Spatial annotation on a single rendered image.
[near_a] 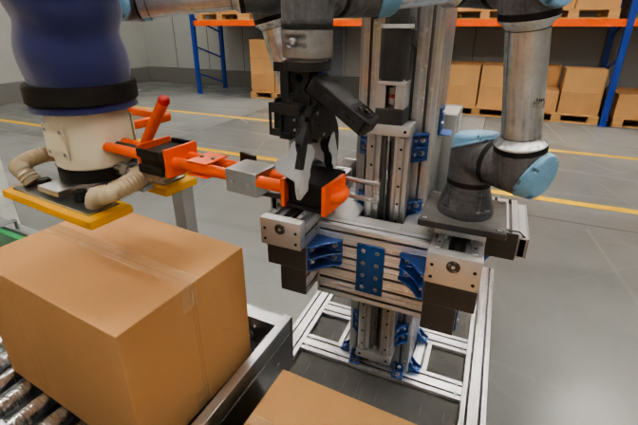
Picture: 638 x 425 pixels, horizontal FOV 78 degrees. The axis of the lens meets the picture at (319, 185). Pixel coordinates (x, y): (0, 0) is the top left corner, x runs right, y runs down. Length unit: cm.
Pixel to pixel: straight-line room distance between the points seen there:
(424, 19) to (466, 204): 53
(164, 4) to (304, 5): 68
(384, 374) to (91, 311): 115
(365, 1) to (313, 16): 9
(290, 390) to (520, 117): 95
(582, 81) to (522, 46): 693
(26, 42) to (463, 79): 725
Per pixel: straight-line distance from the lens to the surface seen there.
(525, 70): 95
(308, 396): 129
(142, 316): 97
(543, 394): 224
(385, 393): 175
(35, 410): 149
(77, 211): 96
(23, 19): 99
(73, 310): 106
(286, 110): 62
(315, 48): 59
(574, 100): 788
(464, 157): 110
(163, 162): 83
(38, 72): 97
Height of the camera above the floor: 153
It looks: 22 degrees down
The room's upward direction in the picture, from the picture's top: straight up
